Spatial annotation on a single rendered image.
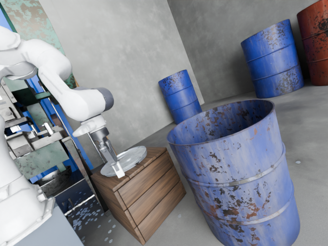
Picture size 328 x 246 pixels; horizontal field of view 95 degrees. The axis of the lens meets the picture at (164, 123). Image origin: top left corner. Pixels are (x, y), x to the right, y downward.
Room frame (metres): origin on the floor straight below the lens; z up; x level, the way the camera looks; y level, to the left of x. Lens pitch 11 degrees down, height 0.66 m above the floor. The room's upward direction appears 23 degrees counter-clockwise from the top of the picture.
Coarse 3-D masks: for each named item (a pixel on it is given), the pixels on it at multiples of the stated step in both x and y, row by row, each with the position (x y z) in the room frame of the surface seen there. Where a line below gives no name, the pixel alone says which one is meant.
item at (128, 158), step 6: (132, 150) 0.99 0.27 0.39; (138, 150) 0.93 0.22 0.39; (144, 150) 0.88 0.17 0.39; (120, 156) 0.98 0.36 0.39; (126, 156) 0.90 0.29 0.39; (132, 156) 0.85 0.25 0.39; (138, 156) 0.82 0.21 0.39; (120, 162) 0.84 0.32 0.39; (126, 162) 0.81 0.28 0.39; (132, 162) 0.77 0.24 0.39; (102, 168) 0.87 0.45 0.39; (108, 168) 0.83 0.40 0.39; (102, 174) 0.77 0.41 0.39; (108, 174) 0.74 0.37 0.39
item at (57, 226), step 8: (56, 208) 0.48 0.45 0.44; (56, 216) 0.47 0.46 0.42; (64, 216) 0.49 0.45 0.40; (48, 224) 0.46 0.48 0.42; (56, 224) 0.47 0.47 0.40; (64, 224) 0.48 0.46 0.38; (32, 232) 0.43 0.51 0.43; (40, 232) 0.44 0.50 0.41; (48, 232) 0.45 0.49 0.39; (56, 232) 0.46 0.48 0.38; (64, 232) 0.47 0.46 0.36; (72, 232) 0.48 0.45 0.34; (24, 240) 0.42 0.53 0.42; (32, 240) 0.43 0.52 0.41; (40, 240) 0.43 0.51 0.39; (48, 240) 0.44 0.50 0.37; (56, 240) 0.45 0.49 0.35; (64, 240) 0.46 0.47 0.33; (72, 240) 0.48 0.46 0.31; (80, 240) 0.49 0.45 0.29
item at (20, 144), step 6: (24, 132) 0.94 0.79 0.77; (30, 132) 1.10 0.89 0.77; (6, 138) 0.89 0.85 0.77; (12, 138) 0.95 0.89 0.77; (18, 138) 1.00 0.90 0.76; (24, 138) 1.01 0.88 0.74; (12, 144) 0.98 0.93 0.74; (18, 144) 0.99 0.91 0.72; (24, 144) 1.01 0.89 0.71; (30, 144) 1.02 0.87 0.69; (12, 150) 0.97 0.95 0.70; (18, 150) 0.98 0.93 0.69; (24, 150) 1.00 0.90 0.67; (30, 150) 1.01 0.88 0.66; (18, 156) 0.98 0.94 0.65
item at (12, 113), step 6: (0, 90) 1.10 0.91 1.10; (0, 96) 1.09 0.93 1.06; (6, 96) 1.11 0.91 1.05; (0, 102) 1.08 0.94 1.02; (6, 102) 1.10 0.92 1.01; (12, 102) 1.11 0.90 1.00; (0, 108) 1.08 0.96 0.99; (6, 108) 1.07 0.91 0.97; (12, 108) 1.10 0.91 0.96; (18, 108) 1.16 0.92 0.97; (0, 114) 1.04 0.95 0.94; (6, 114) 1.06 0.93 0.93; (12, 114) 1.07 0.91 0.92; (18, 114) 1.11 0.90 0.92; (6, 120) 1.05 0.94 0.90; (12, 120) 1.09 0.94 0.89
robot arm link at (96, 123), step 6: (90, 120) 0.61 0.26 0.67; (96, 120) 0.62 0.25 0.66; (102, 120) 0.64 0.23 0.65; (84, 126) 0.59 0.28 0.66; (90, 126) 0.60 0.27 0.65; (96, 126) 0.61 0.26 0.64; (102, 126) 0.64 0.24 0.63; (78, 132) 0.57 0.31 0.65; (84, 132) 0.58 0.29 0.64; (90, 132) 0.63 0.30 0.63
